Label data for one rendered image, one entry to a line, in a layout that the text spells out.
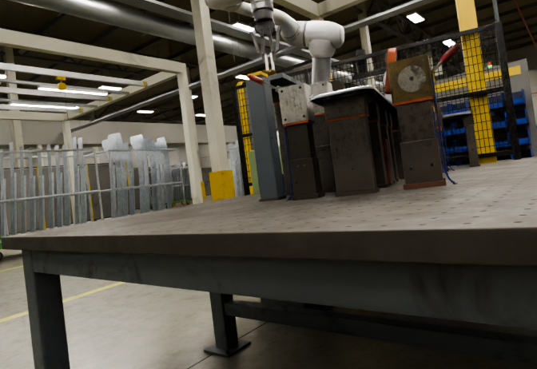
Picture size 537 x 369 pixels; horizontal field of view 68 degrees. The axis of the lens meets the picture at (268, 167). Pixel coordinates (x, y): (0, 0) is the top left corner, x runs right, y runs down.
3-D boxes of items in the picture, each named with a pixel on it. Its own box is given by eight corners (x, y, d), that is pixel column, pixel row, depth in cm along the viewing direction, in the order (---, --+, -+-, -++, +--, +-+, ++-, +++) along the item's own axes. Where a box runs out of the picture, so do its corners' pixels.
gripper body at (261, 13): (250, 10, 155) (253, 34, 155) (272, 6, 153) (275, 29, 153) (255, 17, 162) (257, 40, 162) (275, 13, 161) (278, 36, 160)
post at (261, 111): (278, 200, 138) (262, 75, 139) (259, 202, 141) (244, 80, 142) (286, 197, 145) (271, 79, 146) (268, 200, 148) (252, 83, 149)
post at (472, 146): (480, 166, 211) (472, 113, 212) (470, 167, 213) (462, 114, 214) (479, 165, 216) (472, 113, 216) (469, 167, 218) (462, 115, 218)
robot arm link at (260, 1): (270, -9, 153) (272, 6, 152) (274, 1, 161) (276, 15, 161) (248, -4, 154) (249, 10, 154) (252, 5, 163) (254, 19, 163)
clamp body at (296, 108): (319, 199, 121) (304, 82, 122) (283, 202, 126) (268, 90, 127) (325, 196, 128) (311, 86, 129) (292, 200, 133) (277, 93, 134)
